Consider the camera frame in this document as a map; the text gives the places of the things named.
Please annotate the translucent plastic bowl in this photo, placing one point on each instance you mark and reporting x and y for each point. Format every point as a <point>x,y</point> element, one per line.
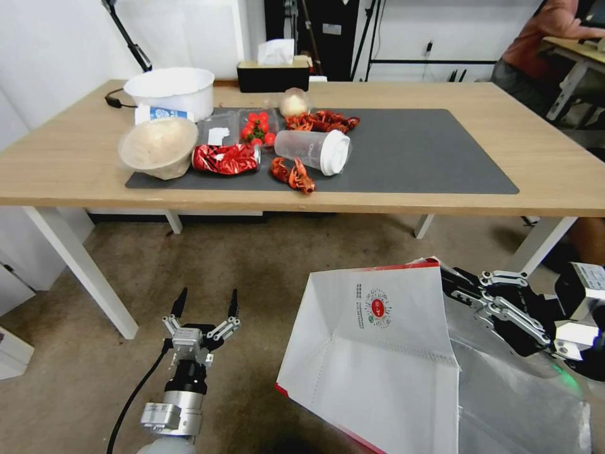
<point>156,146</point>

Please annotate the white box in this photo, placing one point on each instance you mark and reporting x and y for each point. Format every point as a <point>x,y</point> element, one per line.
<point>12,352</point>

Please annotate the person's leg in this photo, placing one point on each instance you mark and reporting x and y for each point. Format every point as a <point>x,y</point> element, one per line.
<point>583,241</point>

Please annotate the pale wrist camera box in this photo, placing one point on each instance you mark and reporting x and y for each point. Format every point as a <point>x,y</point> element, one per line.
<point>573,341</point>
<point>186,344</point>

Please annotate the pile of red crayfish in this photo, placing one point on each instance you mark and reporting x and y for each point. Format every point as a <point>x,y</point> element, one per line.
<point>326,120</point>

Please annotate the clear plastic tray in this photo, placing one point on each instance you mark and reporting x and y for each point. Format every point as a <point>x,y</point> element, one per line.
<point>218,130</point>

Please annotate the white table leg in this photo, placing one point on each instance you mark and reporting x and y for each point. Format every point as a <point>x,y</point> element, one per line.
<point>80,272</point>
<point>424,226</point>
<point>543,246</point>
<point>174,222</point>

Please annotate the white food delivery bag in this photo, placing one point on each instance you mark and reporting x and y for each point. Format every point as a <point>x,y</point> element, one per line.
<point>378,359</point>

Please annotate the white cabinet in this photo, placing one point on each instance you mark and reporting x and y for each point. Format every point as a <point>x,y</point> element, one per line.
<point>33,250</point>

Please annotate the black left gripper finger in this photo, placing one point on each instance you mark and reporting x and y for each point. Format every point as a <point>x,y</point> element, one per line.
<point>233,307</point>
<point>179,305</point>

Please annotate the clear cup with white lid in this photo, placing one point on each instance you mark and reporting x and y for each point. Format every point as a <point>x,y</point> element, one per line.
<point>309,150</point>

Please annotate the black tissue box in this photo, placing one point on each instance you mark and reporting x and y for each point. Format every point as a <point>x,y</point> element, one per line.
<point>274,78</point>

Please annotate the black cabinet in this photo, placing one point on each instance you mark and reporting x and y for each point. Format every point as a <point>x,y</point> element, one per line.
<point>326,35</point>

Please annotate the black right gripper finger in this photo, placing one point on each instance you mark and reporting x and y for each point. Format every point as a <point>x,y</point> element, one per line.
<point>513,318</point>
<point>503,279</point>

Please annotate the crushed red drink can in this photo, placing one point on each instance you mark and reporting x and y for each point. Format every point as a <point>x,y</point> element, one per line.
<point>227,159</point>

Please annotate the clear box of cherry tomatoes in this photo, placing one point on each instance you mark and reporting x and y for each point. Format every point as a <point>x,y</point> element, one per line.
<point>259,128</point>

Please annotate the black light stand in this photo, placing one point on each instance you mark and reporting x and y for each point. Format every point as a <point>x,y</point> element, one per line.
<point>373,35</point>

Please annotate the wall socket with plug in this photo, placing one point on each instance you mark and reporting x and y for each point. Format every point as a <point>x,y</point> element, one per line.
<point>429,46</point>

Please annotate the dark grey table mat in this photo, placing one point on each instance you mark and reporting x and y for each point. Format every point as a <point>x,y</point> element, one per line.
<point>416,151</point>

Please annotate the white tissue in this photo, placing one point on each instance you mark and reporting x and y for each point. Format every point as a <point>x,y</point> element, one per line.
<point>275,51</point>

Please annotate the wooden desk with white frame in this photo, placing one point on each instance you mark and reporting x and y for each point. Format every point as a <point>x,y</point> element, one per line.
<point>574,66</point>

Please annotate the person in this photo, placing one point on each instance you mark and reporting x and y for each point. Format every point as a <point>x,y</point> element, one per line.
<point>534,47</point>

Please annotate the white plastic basin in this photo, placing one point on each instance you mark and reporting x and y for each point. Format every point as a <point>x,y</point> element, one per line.
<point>170,87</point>

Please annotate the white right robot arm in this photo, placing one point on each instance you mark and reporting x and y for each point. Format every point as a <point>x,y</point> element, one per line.
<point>591,284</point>

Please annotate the blue and white carton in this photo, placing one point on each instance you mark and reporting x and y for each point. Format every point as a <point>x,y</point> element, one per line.
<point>165,114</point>

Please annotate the black tripod stand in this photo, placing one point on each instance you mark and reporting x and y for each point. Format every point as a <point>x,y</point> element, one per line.
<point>130,40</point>

